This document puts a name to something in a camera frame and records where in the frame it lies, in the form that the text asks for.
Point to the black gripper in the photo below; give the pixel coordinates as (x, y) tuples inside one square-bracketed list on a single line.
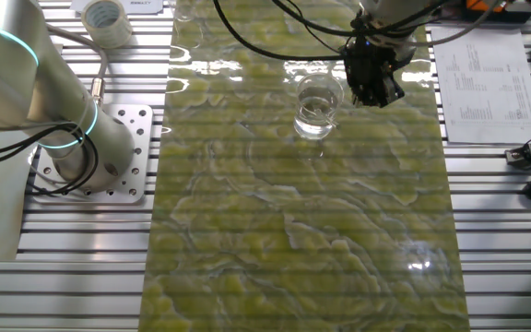
[(371, 64)]

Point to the glass beaker with water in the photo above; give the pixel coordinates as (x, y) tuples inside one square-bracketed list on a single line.
[(317, 110)]

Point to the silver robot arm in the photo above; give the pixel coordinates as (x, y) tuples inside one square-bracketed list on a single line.
[(62, 92)]

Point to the printed paper sheet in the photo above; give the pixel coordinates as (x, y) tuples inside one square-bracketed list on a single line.
[(487, 83)]

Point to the black equipment case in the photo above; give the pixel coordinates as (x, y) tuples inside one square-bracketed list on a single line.
[(477, 16)]

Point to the orange box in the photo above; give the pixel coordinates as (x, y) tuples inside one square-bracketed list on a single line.
[(484, 4)]

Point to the green marble pattern mat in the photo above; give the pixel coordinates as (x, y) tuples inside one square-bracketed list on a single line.
[(293, 230)]

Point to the small white box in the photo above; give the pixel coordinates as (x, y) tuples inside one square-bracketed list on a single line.
[(523, 3)]

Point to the white tape roll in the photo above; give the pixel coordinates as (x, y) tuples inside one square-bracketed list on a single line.
[(106, 23)]

